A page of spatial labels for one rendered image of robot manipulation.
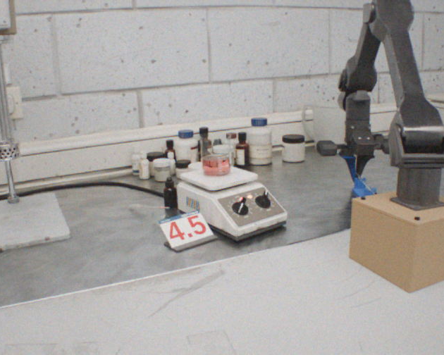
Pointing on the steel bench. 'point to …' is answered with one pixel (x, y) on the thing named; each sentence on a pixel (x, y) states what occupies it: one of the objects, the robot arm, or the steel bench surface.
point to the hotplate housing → (206, 201)
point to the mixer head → (0, 22)
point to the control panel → (256, 213)
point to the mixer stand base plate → (24, 222)
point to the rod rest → (360, 189)
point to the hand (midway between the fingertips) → (356, 167)
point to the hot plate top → (239, 176)
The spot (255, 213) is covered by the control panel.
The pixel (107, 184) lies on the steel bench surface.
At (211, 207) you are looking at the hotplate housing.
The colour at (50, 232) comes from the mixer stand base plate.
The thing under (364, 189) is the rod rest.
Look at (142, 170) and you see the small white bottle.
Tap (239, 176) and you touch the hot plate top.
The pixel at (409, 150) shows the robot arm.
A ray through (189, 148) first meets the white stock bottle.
